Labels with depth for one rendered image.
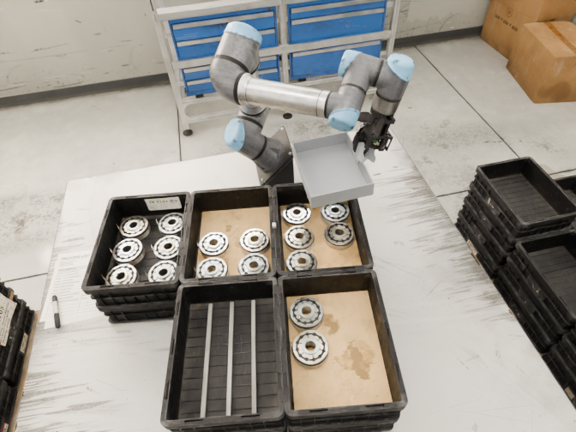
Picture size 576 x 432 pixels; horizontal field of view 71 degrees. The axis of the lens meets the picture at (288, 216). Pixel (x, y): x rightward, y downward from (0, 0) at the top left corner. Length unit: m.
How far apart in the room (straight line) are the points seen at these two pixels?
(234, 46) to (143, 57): 2.82
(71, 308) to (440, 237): 1.40
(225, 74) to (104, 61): 2.94
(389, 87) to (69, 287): 1.31
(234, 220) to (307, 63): 1.97
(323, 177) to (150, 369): 0.83
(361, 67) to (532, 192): 1.41
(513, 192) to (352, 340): 1.34
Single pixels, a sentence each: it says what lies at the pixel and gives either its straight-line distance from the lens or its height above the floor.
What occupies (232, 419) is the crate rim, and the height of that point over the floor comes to 0.93.
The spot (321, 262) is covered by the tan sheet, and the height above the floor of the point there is 0.83.
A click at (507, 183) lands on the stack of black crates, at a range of 2.34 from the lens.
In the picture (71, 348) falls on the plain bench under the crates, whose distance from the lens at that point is 1.59.
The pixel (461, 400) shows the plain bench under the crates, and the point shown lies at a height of 0.70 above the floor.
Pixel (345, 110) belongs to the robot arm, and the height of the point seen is 1.35.
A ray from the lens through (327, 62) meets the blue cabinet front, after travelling 3.31.
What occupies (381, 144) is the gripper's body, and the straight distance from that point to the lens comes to 1.26.
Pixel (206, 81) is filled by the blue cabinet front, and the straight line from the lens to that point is 3.19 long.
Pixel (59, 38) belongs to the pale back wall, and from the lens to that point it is 4.11.
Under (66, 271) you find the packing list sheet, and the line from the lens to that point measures 1.78.
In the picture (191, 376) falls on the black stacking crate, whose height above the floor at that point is 0.83.
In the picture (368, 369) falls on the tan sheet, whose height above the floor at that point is 0.83.
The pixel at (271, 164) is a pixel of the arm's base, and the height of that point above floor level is 0.86.
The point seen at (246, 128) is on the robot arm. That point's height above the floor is 1.02.
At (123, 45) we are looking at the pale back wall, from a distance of 4.05.
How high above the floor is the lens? 1.96
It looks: 48 degrees down
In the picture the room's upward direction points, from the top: 4 degrees counter-clockwise
